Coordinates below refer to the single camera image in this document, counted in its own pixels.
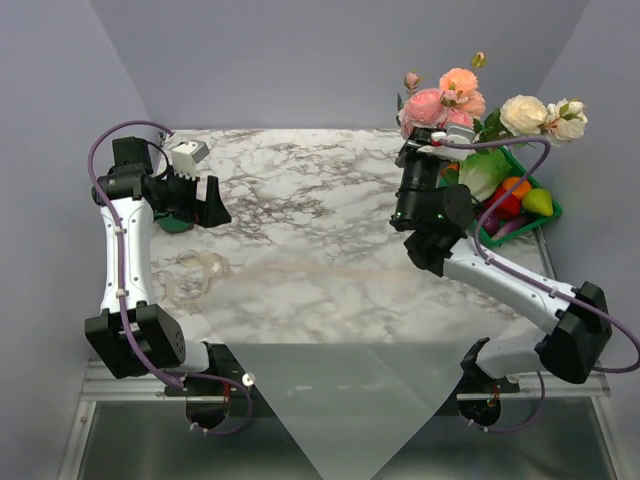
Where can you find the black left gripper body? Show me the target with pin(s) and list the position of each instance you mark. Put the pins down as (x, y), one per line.
(178, 196)

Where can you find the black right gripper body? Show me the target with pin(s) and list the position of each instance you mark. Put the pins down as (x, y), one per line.
(419, 169)

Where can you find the pink double rose stem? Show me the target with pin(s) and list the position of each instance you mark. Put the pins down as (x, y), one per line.
(431, 107)

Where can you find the peach rose stem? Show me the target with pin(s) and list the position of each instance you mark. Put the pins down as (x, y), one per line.
(460, 88)

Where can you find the white rose stem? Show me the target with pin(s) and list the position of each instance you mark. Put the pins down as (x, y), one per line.
(526, 116)

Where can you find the white wrapping paper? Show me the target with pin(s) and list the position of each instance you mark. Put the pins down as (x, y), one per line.
(358, 449)

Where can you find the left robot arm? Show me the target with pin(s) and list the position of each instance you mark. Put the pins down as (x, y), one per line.
(132, 334)

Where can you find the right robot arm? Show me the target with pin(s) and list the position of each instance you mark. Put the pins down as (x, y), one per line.
(569, 332)

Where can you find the small orange toy vegetable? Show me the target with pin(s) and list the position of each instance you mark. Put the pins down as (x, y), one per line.
(450, 174)

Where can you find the toy green cabbage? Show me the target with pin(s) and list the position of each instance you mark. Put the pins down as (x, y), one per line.
(484, 173)

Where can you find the toy purple eggplant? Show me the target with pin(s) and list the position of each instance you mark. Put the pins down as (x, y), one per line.
(497, 228)

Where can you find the toy red pepper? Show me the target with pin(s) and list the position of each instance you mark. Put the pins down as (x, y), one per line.
(508, 209)

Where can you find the toy orange fruit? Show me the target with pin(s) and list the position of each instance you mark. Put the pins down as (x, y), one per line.
(520, 188)

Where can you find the green plastic basket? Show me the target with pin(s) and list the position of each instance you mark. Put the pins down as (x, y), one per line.
(481, 213)

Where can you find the toy yellow-green pear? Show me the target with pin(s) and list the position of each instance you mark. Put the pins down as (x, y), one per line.
(538, 201)

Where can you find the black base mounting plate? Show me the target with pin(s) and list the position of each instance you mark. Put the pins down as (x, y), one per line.
(330, 381)

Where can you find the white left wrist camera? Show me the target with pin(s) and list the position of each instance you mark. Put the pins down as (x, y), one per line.
(186, 156)

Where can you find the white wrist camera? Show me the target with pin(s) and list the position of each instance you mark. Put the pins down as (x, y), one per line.
(186, 156)
(436, 141)

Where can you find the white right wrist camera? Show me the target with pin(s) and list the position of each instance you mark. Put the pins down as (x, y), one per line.
(436, 141)

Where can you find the aluminium frame rail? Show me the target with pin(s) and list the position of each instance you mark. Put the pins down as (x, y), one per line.
(124, 429)

